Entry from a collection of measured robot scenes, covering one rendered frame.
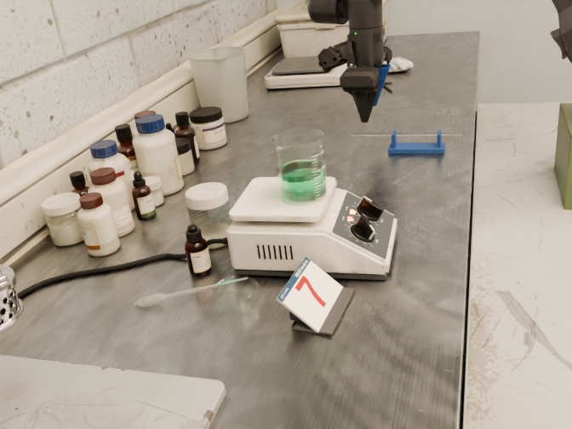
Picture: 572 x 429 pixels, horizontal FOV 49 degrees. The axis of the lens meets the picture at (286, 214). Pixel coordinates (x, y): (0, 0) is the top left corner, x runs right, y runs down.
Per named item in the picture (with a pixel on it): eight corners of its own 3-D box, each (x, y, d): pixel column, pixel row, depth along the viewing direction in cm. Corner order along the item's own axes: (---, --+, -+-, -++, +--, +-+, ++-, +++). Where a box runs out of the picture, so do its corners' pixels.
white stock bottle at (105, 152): (110, 200, 108) (94, 137, 103) (144, 200, 106) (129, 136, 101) (93, 217, 102) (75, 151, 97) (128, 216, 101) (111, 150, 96)
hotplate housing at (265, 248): (397, 232, 86) (396, 180, 83) (388, 283, 75) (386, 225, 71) (246, 229, 92) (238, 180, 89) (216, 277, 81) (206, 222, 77)
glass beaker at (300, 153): (300, 185, 84) (294, 124, 80) (339, 194, 80) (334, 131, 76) (265, 205, 79) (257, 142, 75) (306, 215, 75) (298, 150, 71)
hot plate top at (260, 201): (338, 182, 84) (337, 176, 84) (321, 223, 74) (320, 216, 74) (254, 182, 87) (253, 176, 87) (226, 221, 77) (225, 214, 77)
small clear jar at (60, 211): (52, 235, 98) (40, 197, 95) (89, 226, 99) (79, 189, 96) (53, 251, 93) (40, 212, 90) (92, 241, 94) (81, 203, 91)
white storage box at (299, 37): (392, 36, 210) (391, -9, 203) (380, 61, 178) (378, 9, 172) (304, 41, 218) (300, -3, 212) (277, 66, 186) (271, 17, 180)
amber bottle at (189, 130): (186, 166, 119) (177, 117, 114) (176, 162, 121) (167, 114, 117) (203, 160, 121) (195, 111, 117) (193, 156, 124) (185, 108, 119)
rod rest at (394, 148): (445, 147, 113) (445, 128, 111) (444, 154, 110) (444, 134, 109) (390, 147, 116) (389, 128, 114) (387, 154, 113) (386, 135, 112)
